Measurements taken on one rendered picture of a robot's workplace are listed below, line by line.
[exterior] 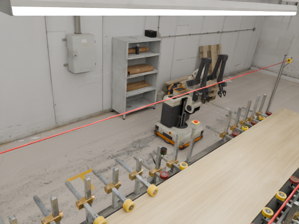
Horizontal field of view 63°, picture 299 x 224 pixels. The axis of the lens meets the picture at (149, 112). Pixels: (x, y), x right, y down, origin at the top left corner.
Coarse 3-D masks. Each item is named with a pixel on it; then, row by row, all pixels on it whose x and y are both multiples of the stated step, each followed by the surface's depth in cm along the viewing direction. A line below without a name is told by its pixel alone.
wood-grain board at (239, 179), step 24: (264, 120) 342; (288, 120) 348; (240, 144) 281; (264, 144) 285; (288, 144) 290; (192, 168) 235; (216, 168) 238; (240, 168) 241; (264, 168) 245; (288, 168) 248; (168, 192) 205; (192, 192) 207; (216, 192) 209; (240, 192) 212; (264, 192) 214; (120, 216) 179; (144, 216) 181; (168, 216) 183; (192, 216) 185; (216, 216) 187; (240, 216) 189
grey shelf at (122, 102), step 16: (112, 48) 463; (160, 48) 490; (112, 64) 476; (128, 64) 506; (112, 80) 490; (128, 80) 523; (112, 96) 505; (128, 96) 541; (144, 96) 569; (128, 112) 498
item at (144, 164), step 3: (135, 156) 251; (135, 159) 250; (144, 162) 244; (144, 165) 242; (147, 165) 240; (147, 168) 239; (150, 168) 236; (156, 174) 231; (159, 174) 230; (159, 177) 228; (162, 180) 226; (165, 180) 227
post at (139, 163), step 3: (138, 159) 209; (141, 159) 210; (138, 162) 209; (141, 162) 211; (138, 165) 210; (141, 165) 213; (138, 168) 212; (138, 171) 213; (135, 180) 220; (135, 183) 222; (138, 183) 220; (135, 186) 223; (138, 186) 222; (135, 189) 224; (138, 189) 224; (135, 192) 226
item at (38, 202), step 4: (36, 196) 182; (36, 200) 179; (40, 200) 179; (36, 204) 179; (40, 204) 176; (40, 208) 173; (44, 208) 173; (44, 212) 170; (48, 212) 170; (44, 216) 169
